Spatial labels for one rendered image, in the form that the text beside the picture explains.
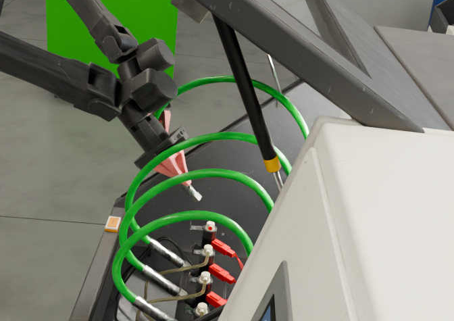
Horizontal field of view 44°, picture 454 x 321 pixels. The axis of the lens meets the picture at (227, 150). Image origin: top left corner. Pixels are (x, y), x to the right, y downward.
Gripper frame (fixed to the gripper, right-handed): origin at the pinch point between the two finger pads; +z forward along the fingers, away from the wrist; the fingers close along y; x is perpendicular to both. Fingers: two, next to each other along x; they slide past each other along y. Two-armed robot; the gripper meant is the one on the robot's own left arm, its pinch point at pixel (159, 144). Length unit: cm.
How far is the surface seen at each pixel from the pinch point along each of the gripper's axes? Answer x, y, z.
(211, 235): -4.0, 0.7, 22.3
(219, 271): -7.1, -4.6, 29.7
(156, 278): -3.4, -16.6, 27.0
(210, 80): -19.5, -0.8, -4.6
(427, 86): -53, 9, 16
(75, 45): 209, 179, -176
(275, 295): -44, -40, 36
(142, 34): 174, 213, -167
